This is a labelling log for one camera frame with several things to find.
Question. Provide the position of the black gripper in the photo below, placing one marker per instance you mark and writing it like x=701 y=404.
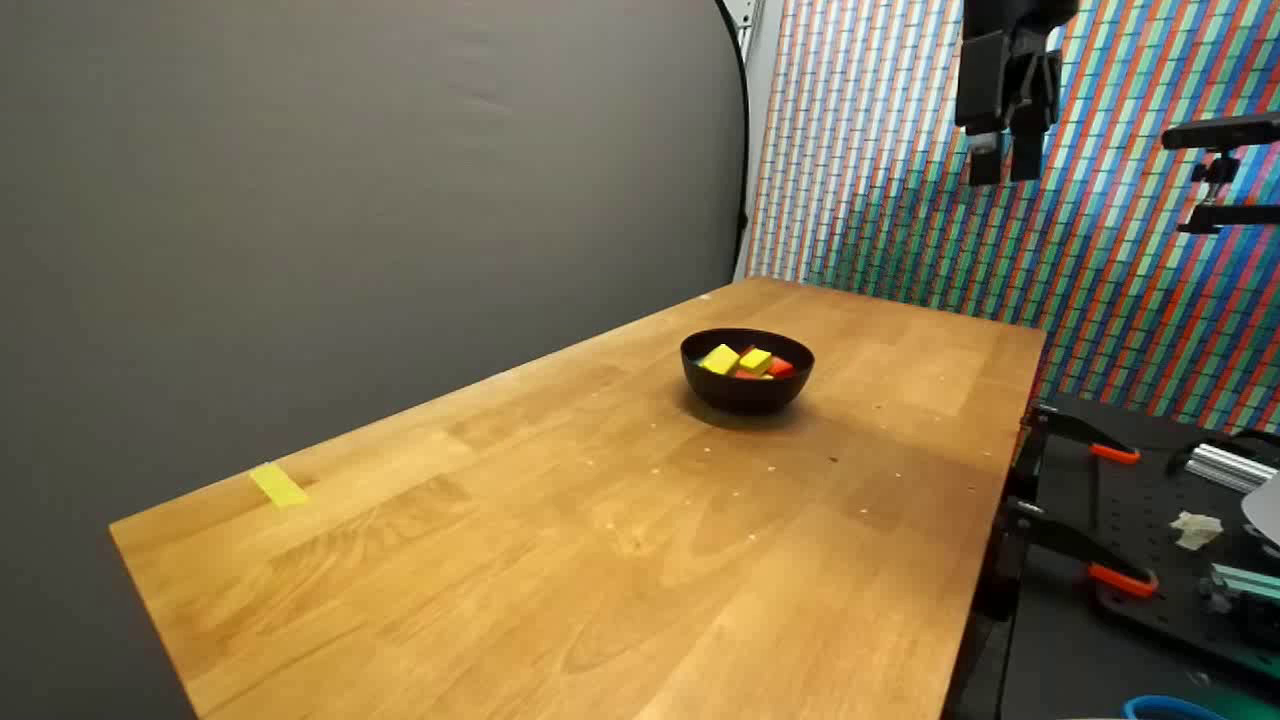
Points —
x=1033 y=54

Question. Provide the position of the red hexagon block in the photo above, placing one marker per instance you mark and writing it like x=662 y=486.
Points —
x=781 y=365

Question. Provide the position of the black bowl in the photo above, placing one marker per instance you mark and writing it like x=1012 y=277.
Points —
x=746 y=392

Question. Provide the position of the multicolour patterned cloth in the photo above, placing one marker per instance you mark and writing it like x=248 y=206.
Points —
x=934 y=241

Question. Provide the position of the silver aluminium bar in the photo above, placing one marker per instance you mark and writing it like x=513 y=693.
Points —
x=1226 y=465

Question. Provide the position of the black pegboard bench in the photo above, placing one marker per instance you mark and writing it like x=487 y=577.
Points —
x=1134 y=520

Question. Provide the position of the small white crumpled item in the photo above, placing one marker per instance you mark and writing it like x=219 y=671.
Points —
x=1199 y=529

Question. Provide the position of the grey round plate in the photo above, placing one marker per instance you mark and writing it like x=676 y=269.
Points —
x=1267 y=514

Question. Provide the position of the grey photo backdrop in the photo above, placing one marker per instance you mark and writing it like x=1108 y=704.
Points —
x=333 y=200

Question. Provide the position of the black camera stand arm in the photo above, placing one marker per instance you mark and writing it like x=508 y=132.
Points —
x=1223 y=132

